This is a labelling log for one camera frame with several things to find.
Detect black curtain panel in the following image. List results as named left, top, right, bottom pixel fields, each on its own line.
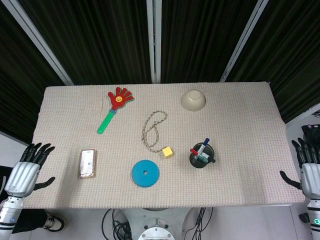
left=0, top=0, right=65, bottom=145
left=18, top=0, right=154, bottom=85
left=224, top=0, right=320, bottom=125
left=160, top=0, right=261, bottom=84

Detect black cup with markers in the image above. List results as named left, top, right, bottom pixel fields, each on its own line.
left=189, top=142, right=216, bottom=169

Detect beige woven tablecloth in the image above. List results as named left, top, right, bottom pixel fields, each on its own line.
left=21, top=81, right=306, bottom=210

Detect blue-capped marker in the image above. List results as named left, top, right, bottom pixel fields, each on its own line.
left=198, top=137, right=211, bottom=156

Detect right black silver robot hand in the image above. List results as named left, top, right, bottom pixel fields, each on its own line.
left=279, top=137, right=320, bottom=201

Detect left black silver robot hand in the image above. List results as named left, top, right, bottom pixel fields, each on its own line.
left=4, top=142, right=56, bottom=199

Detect braided beige rope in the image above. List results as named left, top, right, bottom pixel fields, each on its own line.
left=141, top=110, right=168, bottom=154

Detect white black sneaker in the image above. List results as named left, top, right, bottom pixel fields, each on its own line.
left=41, top=211, right=66, bottom=232

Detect blue disc with hole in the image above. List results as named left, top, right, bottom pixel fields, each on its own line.
left=131, top=159, right=160, bottom=188

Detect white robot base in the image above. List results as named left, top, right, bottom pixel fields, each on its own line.
left=137, top=216, right=176, bottom=240

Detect white metal frame post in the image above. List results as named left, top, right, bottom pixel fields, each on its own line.
left=3, top=0, right=75, bottom=86
left=219, top=0, right=270, bottom=83
left=146, top=0, right=163, bottom=84

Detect beige upturned bowl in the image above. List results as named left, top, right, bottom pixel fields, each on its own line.
left=180, top=89, right=207, bottom=113

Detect red green hand clapper toy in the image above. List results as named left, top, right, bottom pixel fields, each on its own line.
left=96, top=86, right=135, bottom=136

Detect black cable bundle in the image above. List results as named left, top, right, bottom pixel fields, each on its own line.
left=184, top=207, right=214, bottom=236
left=101, top=208, right=135, bottom=240

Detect yellow cube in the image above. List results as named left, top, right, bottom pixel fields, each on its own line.
left=161, top=146, right=174, bottom=159

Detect pink printed card box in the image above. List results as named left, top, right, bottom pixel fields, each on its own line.
left=77, top=149, right=98, bottom=180

